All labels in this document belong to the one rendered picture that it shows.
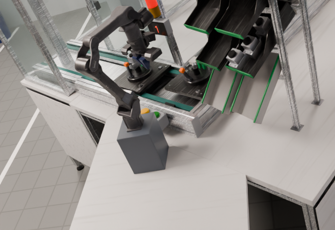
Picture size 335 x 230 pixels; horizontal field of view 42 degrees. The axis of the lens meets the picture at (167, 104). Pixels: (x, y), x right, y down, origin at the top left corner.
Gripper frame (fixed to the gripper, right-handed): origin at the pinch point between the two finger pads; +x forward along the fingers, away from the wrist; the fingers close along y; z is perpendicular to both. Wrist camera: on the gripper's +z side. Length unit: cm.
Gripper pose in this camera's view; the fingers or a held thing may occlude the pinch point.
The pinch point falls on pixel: (145, 61)
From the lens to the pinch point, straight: 174.3
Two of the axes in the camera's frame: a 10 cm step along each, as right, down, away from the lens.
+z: 6.5, -6.1, 4.6
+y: -6.9, -2.2, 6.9
